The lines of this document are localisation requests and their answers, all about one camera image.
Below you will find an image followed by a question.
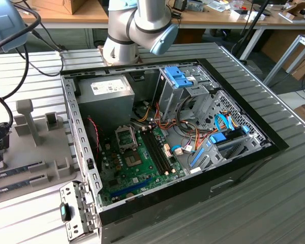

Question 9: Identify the wooden desk white frame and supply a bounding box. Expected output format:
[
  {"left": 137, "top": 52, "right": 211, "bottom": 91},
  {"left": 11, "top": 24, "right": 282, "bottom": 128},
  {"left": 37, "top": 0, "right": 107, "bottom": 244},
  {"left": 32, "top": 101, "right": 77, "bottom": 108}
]
[
  {"left": 172, "top": 0, "right": 305, "bottom": 60},
  {"left": 15, "top": 0, "right": 110, "bottom": 30}
]

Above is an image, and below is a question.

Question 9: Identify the black stand pole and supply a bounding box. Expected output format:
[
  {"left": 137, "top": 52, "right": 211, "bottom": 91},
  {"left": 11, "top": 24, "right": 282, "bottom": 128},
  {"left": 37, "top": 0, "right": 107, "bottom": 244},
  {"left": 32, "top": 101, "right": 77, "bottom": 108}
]
[{"left": 230, "top": 0, "right": 271, "bottom": 63}]

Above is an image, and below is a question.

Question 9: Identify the hard disk in blue carrier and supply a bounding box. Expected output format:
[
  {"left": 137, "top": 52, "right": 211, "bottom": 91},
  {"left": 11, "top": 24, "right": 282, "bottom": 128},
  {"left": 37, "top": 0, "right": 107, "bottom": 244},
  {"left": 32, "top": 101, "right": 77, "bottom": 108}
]
[{"left": 208, "top": 126, "right": 250, "bottom": 149}]

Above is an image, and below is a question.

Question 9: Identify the black RAM slot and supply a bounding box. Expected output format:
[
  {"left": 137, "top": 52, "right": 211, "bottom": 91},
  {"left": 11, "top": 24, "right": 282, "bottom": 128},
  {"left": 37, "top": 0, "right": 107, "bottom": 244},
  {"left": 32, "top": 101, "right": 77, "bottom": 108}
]
[
  {"left": 141, "top": 131, "right": 169, "bottom": 176},
  {"left": 147, "top": 129, "right": 174, "bottom": 173}
]

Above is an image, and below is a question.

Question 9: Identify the metal socket cover frame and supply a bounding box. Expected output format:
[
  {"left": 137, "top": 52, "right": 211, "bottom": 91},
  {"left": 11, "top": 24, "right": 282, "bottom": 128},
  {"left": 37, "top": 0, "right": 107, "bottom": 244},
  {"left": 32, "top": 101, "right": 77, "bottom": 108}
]
[{"left": 114, "top": 124, "right": 139, "bottom": 154}]

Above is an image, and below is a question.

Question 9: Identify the black open PC case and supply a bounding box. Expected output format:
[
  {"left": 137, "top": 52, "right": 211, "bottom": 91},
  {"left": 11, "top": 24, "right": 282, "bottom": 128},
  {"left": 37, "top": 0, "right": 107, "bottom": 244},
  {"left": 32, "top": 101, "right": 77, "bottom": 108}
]
[{"left": 59, "top": 57, "right": 290, "bottom": 244}]

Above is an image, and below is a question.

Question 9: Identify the blue plastic drive latch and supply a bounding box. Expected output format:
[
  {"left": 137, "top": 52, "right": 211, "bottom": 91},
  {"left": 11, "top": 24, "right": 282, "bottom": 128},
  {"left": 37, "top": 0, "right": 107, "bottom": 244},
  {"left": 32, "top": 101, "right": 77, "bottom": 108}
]
[{"left": 164, "top": 66, "right": 197, "bottom": 88}]

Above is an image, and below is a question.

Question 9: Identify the grey plastic parts rack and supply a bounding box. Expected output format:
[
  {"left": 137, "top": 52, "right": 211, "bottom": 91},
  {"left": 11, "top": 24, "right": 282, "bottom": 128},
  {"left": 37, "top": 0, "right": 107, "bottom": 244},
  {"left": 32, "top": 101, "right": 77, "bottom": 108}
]
[{"left": 0, "top": 99, "right": 80, "bottom": 207}]

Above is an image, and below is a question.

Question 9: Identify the aluminium profile frame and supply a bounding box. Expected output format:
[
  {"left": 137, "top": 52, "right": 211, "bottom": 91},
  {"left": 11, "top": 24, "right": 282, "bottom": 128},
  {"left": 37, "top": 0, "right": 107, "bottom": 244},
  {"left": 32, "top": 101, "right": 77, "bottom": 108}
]
[{"left": 263, "top": 34, "right": 305, "bottom": 87}]

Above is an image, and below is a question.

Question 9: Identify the grey power supply unit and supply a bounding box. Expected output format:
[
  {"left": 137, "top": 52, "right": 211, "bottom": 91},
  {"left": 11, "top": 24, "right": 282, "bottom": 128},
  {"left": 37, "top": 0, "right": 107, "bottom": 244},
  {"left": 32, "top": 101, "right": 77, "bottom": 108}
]
[{"left": 75, "top": 75, "right": 136, "bottom": 134}]

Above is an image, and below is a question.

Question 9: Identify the small open cardboard box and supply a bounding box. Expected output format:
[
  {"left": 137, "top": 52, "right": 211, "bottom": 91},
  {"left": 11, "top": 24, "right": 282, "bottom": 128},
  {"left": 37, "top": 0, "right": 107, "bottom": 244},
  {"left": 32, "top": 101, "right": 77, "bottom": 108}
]
[{"left": 286, "top": 2, "right": 305, "bottom": 19}]

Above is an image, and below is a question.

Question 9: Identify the grey metal device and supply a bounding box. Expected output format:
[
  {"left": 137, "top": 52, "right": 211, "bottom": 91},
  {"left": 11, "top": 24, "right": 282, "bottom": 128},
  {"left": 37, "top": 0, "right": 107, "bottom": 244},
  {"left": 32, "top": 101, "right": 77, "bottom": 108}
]
[{"left": 173, "top": 0, "right": 206, "bottom": 12}]

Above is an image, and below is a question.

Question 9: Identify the CPU socket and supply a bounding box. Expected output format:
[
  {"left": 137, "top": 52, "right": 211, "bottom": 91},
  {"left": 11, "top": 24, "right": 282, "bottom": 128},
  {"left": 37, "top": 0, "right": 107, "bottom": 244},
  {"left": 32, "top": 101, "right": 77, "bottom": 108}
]
[{"left": 124, "top": 150, "right": 144, "bottom": 170}]

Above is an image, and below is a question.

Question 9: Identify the blue expansion slot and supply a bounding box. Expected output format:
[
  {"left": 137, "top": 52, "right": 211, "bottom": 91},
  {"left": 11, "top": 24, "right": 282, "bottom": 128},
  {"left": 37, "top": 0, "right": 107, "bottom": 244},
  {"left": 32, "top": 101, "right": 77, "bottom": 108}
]
[{"left": 110, "top": 177, "right": 154, "bottom": 201}]

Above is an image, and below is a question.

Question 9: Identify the dark RAM stick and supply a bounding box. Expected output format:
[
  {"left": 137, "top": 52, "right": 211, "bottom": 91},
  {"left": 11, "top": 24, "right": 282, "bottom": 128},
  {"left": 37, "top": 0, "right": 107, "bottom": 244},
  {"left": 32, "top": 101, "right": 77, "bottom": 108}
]
[
  {"left": 0, "top": 165, "right": 31, "bottom": 179},
  {"left": 0, "top": 178, "right": 33, "bottom": 197}
]

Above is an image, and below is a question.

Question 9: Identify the twisted red fan wire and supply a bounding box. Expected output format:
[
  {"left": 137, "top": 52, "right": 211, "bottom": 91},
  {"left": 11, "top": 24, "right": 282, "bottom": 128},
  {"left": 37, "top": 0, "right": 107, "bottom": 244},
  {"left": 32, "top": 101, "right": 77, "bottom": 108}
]
[{"left": 87, "top": 116, "right": 103, "bottom": 154}]

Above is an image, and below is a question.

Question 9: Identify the teal black latch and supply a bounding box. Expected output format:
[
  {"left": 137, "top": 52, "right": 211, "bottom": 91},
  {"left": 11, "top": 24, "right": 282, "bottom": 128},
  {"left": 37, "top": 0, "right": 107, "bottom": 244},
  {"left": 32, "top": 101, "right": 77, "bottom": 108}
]
[{"left": 59, "top": 202, "right": 72, "bottom": 222}]

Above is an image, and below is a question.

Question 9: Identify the blue data wire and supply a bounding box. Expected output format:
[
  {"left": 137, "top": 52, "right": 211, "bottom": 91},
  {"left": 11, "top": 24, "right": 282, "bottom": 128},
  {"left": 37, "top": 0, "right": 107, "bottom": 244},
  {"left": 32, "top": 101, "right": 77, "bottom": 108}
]
[{"left": 215, "top": 113, "right": 236, "bottom": 133}]

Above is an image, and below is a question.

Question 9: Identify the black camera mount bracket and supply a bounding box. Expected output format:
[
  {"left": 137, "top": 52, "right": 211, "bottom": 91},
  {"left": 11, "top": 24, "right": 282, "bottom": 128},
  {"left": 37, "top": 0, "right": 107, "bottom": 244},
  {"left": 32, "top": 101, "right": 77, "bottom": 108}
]
[{"left": 0, "top": 123, "right": 11, "bottom": 150}]

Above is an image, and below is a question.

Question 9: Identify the green motherboard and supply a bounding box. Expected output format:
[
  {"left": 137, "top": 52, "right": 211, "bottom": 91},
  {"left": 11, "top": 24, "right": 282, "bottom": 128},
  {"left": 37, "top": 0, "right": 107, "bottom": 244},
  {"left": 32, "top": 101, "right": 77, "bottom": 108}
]
[{"left": 98, "top": 124, "right": 188, "bottom": 207}]

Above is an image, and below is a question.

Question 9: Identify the grey metal disk bay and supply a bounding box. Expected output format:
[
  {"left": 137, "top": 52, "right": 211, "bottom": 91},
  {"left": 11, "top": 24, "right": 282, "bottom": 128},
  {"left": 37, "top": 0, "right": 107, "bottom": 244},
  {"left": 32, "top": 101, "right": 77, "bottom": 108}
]
[{"left": 189, "top": 132, "right": 261, "bottom": 176}]

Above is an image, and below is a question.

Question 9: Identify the yellow wire bundle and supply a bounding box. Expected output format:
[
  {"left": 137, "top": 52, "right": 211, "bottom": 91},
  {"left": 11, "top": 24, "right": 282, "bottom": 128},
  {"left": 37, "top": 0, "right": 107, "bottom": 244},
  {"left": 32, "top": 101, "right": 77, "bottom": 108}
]
[{"left": 136, "top": 105, "right": 156, "bottom": 123}]

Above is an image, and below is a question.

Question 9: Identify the orange wire bundle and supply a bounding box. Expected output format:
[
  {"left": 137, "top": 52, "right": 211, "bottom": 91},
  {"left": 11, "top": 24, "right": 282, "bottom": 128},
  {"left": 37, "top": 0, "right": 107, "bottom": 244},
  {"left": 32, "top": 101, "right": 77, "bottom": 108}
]
[{"left": 154, "top": 101, "right": 219, "bottom": 155}]

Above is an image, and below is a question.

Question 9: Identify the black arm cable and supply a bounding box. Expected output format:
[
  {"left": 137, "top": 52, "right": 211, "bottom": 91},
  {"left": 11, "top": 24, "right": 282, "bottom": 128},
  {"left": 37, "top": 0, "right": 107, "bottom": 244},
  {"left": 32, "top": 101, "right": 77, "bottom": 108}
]
[{"left": 0, "top": 0, "right": 67, "bottom": 128}]

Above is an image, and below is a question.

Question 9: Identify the grey metal drive cage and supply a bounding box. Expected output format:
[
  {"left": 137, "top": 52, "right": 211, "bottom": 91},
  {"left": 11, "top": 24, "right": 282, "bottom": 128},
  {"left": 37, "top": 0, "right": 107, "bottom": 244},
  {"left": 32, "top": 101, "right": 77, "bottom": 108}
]
[{"left": 152, "top": 65, "right": 219, "bottom": 124}]

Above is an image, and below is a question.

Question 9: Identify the small white box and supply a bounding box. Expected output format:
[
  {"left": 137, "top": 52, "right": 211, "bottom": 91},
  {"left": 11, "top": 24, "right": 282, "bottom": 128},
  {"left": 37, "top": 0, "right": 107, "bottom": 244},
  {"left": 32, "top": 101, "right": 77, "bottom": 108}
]
[{"left": 230, "top": 9, "right": 266, "bottom": 21}]

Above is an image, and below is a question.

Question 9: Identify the grey metal card bracket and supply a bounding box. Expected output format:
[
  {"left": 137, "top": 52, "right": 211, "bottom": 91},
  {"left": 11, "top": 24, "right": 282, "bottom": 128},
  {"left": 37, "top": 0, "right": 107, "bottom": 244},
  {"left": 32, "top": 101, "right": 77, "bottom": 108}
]
[{"left": 59, "top": 180, "right": 102, "bottom": 242}]

